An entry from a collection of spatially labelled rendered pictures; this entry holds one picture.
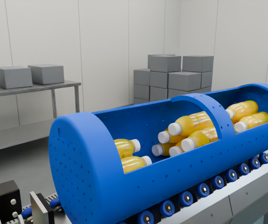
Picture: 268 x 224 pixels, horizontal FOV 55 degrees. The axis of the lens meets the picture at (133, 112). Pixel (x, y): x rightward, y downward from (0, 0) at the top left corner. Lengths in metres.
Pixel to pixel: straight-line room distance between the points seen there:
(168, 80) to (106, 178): 3.87
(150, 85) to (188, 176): 3.95
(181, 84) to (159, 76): 0.46
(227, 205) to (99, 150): 0.55
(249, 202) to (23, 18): 3.69
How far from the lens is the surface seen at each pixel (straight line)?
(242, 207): 1.02
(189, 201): 0.79
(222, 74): 6.12
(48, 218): 0.62
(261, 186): 1.12
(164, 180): 0.63
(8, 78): 3.24
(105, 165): 0.53
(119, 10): 5.19
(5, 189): 0.83
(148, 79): 4.62
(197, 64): 4.50
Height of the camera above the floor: 1.39
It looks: 15 degrees down
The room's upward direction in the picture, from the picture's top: straight up
